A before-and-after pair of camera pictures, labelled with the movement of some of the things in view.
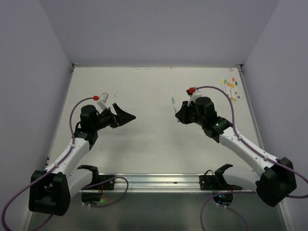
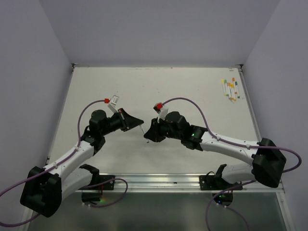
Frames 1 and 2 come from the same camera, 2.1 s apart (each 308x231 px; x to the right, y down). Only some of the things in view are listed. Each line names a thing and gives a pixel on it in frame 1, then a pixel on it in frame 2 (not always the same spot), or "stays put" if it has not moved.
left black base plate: (107, 186) stays put
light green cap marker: (226, 86) stays put
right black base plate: (216, 182) stays put
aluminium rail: (153, 183) stays put
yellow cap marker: (223, 85) stays put
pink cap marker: (228, 89) stays put
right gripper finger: (183, 115) → (156, 132)
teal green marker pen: (173, 103) → (147, 140)
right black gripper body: (193, 114) → (166, 129)
